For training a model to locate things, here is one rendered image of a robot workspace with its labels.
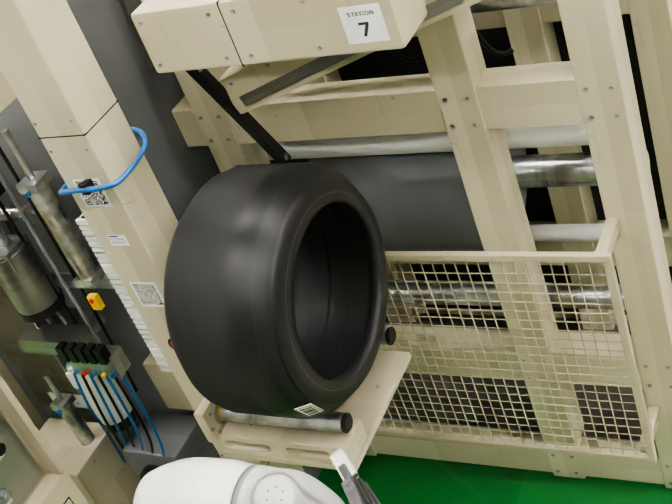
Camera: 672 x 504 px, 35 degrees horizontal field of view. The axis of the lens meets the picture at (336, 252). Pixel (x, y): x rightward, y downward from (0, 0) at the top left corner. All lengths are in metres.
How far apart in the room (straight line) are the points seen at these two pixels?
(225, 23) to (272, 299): 0.57
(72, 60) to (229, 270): 0.53
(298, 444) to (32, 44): 1.04
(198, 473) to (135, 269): 0.92
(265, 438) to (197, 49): 0.89
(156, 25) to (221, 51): 0.15
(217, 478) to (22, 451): 1.12
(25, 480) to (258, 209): 0.92
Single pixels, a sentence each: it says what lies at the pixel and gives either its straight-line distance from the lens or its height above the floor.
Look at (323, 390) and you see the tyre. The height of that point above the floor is 1.05.
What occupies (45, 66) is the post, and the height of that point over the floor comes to 1.82.
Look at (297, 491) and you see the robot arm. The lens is 1.51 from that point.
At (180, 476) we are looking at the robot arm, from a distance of 1.63.
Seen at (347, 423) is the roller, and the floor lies 0.90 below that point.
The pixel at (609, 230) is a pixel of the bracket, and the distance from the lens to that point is 2.55.
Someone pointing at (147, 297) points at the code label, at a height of 1.21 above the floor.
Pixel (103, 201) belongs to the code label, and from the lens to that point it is 2.35.
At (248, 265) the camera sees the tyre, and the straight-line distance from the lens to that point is 2.11.
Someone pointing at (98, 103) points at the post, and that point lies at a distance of 2.28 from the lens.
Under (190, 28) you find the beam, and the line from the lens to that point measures 2.30.
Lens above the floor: 2.52
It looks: 34 degrees down
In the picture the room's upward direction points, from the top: 22 degrees counter-clockwise
